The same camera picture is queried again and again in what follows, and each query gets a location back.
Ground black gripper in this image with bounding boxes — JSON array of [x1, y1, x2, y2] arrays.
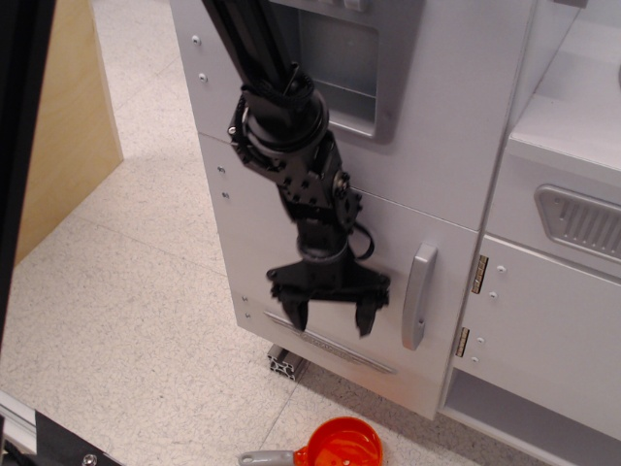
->
[[267, 241, 390, 338]]

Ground white low fridge door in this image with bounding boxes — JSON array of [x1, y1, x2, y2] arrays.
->
[[200, 135, 476, 417]]

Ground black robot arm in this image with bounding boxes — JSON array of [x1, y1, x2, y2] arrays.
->
[[203, 1, 390, 337]]

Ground white toy fridge cabinet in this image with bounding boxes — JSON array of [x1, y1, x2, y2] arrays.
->
[[169, 0, 539, 421]]

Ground aluminium extrusion foot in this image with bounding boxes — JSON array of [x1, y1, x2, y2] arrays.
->
[[267, 344, 310, 383]]

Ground white toy oven cabinet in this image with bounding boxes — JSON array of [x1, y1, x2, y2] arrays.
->
[[442, 1, 620, 465]]

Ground white lower cabinet door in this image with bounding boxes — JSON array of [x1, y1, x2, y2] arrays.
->
[[454, 237, 620, 438]]

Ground grey ice dispenser panel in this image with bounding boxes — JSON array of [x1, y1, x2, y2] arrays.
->
[[271, 1, 425, 144]]

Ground grey vent panel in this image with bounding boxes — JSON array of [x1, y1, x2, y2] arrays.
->
[[534, 184, 620, 262]]

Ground light plywood board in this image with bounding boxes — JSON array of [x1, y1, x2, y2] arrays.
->
[[16, 1, 123, 261]]

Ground grey fridge door handle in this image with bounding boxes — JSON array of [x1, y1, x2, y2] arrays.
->
[[401, 243, 438, 350]]

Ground orange measuring cup grey handle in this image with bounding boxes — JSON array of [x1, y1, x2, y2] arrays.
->
[[238, 416, 383, 466]]

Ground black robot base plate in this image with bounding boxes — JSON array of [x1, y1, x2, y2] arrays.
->
[[34, 412, 121, 466]]

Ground aluminium frame rail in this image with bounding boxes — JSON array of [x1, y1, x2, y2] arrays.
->
[[1, 390, 37, 453]]

